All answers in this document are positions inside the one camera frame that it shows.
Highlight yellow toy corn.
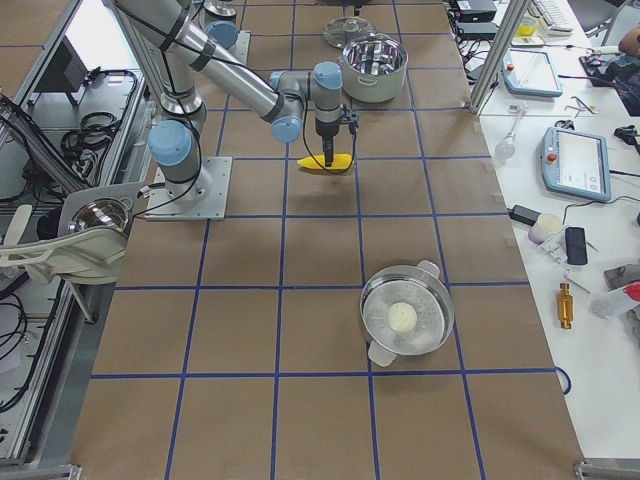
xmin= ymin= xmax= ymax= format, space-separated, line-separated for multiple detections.
xmin=297 ymin=153 xmax=354 ymax=175

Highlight glass pot lid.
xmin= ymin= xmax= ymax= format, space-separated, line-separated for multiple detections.
xmin=322 ymin=17 xmax=377 ymax=48

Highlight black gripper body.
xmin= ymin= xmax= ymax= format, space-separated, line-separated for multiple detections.
xmin=315 ymin=107 xmax=359 ymax=150

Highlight white paper cup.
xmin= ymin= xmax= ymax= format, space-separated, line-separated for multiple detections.
xmin=528 ymin=213 xmax=563 ymax=244

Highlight blue teach pendant near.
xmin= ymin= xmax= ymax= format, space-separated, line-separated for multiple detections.
xmin=540 ymin=127 xmax=611 ymax=202

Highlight steel bowl on chair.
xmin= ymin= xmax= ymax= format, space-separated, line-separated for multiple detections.
xmin=67 ymin=198 xmax=130 ymax=233

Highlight blue teach pendant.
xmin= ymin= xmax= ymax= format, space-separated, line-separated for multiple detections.
xmin=540 ymin=127 xmax=611 ymax=202
xmin=502 ymin=48 xmax=563 ymax=98

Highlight gold brass fitting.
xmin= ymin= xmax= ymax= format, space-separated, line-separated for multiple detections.
xmin=556 ymin=282 xmax=574 ymax=330

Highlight aluminium frame post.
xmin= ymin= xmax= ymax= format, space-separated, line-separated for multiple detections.
xmin=468 ymin=0 xmax=530 ymax=114

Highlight black smartphone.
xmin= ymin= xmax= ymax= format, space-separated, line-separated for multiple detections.
xmin=565 ymin=227 xmax=588 ymax=266

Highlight black scissors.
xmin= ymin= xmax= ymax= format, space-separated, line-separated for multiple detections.
xmin=554 ymin=119 xmax=575 ymax=130

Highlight blue teach pendant far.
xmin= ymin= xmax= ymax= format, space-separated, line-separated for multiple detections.
xmin=502 ymin=48 xmax=563 ymax=98

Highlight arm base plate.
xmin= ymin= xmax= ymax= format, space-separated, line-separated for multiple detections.
xmin=222 ymin=30 xmax=251 ymax=65
xmin=143 ymin=156 xmax=233 ymax=221

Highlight steel steamer pot with bun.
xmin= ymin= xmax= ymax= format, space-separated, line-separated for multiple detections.
xmin=359 ymin=260 xmax=454 ymax=367

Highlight black power adapter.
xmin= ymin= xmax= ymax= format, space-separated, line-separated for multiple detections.
xmin=508 ymin=205 xmax=541 ymax=227

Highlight pale green electric pot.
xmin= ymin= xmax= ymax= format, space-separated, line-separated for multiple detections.
xmin=340 ymin=34 xmax=408 ymax=103

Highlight grey chair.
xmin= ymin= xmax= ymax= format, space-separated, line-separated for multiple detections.
xmin=1 ymin=182 xmax=142 ymax=285

